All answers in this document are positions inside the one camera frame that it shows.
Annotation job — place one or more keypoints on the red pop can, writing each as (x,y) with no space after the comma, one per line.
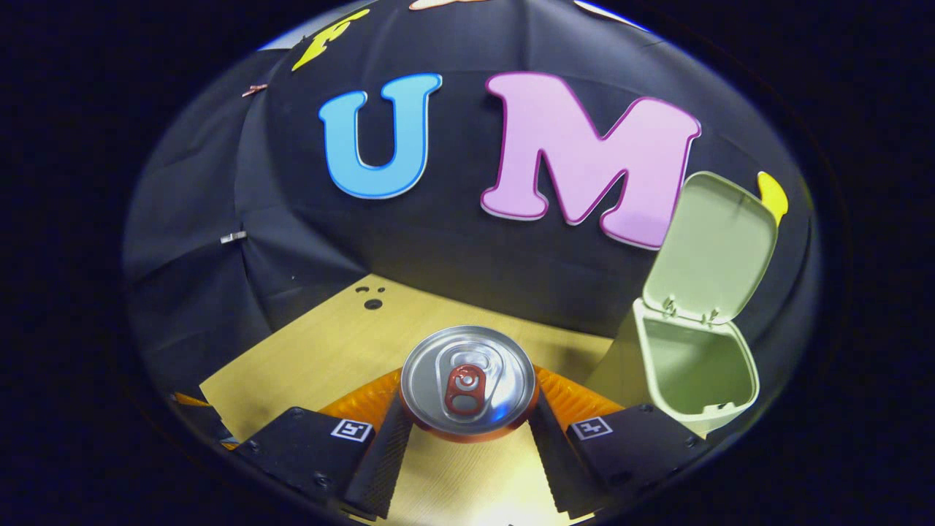
(467,365)

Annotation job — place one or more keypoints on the pale green desktop garbage bin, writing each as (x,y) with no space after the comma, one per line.
(716,248)

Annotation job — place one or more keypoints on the copper cloth clip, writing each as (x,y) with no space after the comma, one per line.
(255,90)

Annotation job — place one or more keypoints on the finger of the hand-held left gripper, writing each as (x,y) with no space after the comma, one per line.
(191,400)

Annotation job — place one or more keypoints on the black backdrop cloth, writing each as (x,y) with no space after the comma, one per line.
(453,241)

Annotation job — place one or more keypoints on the wooden desktop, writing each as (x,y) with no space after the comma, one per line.
(329,343)

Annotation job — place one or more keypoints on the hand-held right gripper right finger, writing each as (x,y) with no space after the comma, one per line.
(559,467)

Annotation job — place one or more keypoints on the silver cloth clip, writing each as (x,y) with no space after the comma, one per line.
(234,237)

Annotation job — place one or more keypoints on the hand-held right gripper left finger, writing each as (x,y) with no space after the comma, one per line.
(380,460)

